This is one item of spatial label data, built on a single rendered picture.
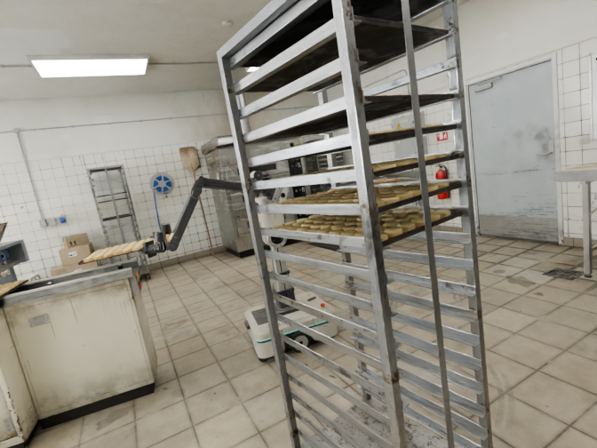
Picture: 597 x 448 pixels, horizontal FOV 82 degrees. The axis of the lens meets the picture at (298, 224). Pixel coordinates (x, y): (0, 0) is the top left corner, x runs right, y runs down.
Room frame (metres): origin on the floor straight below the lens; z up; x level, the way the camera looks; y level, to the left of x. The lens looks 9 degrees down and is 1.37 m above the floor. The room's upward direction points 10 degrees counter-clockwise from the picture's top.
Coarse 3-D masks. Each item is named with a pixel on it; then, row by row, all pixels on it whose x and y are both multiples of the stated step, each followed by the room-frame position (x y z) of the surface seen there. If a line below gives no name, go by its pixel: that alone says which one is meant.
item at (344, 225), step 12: (312, 216) 1.44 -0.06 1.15; (324, 216) 1.38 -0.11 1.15; (336, 216) 1.34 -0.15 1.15; (348, 216) 1.33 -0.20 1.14; (360, 216) 1.27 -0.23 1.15; (384, 216) 1.18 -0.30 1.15; (396, 216) 1.14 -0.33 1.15; (408, 216) 1.11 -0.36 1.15; (420, 216) 1.08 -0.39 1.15; (432, 216) 1.03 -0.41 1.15; (444, 216) 1.07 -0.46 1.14; (276, 228) 1.31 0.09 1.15; (288, 228) 1.24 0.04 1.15; (300, 228) 1.19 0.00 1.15; (312, 228) 1.16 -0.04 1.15; (324, 228) 1.12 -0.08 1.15; (336, 228) 1.12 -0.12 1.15; (348, 228) 1.07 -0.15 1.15; (360, 228) 1.03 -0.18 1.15; (384, 228) 0.98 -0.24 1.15; (396, 228) 0.95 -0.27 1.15; (408, 228) 0.96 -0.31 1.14; (384, 240) 0.89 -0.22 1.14
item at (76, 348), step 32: (96, 288) 2.13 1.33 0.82; (128, 288) 2.18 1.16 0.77; (32, 320) 2.01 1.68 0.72; (64, 320) 2.06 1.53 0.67; (96, 320) 2.11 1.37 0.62; (128, 320) 2.16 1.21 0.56; (32, 352) 2.00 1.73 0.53; (64, 352) 2.04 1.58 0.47; (96, 352) 2.10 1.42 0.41; (128, 352) 2.15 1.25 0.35; (32, 384) 1.98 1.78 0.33; (64, 384) 2.03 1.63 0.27; (96, 384) 2.08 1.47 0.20; (128, 384) 2.13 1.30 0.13; (64, 416) 2.04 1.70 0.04
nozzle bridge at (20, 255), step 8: (16, 240) 2.45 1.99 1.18; (0, 248) 2.15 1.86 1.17; (8, 248) 2.41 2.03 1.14; (16, 248) 2.42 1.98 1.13; (24, 248) 2.45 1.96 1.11; (8, 256) 2.38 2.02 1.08; (16, 256) 2.42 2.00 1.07; (24, 256) 2.43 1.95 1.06; (8, 264) 2.26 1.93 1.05; (16, 264) 2.35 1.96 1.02; (0, 272) 2.14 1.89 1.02; (0, 280) 2.38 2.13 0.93; (8, 280) 2.40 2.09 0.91; (16, 280) 2.43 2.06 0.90
